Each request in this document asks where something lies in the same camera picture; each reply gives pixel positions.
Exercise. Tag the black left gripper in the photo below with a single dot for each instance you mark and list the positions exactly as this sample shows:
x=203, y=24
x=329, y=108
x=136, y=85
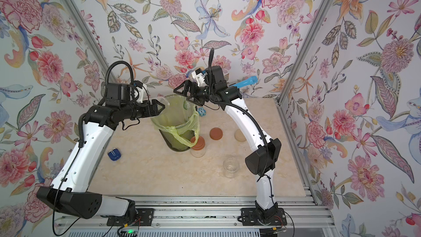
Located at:
x=149, y=111

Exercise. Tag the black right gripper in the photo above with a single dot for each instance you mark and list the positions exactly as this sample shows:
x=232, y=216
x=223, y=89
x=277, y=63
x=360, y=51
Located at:
x=191, y=86

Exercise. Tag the clear plastic rice jar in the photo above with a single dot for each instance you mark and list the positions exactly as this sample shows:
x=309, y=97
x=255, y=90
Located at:
x=231, y=167

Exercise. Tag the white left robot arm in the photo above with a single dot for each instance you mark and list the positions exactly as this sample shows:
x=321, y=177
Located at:
x=124, y=99

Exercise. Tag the small blue figurine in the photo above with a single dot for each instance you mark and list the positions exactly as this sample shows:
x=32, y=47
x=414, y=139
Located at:
x=201, y=111

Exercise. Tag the green plastic bin liner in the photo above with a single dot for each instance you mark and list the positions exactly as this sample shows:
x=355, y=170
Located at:
x=179, y=125

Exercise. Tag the black mesh waste bin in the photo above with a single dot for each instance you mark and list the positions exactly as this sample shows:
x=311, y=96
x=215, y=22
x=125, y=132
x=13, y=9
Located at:
x=177, y=131

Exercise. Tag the closed jar brown lid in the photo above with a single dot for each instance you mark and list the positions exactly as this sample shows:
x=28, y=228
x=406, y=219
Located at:
x=198, y=150

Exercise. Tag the small blue box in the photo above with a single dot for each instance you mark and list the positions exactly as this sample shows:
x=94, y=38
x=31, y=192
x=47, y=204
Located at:
x=114, y=154

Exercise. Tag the blue toy microphone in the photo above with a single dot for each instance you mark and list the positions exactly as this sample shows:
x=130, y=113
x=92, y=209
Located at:
x=247, y=82

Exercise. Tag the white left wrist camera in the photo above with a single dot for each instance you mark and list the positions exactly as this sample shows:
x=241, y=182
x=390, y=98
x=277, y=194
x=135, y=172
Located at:
x=142, y=91

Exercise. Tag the aluminium corner post left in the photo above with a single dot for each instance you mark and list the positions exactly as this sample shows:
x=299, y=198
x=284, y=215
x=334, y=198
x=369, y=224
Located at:
x=68, y=23

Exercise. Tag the aluminium corner post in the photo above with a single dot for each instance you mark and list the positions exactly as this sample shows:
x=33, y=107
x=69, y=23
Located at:
x=68, y=23
x=307, y=44

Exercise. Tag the aluminium corner post right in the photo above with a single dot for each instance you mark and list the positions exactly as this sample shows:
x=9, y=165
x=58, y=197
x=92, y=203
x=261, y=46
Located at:
x=307, y=44

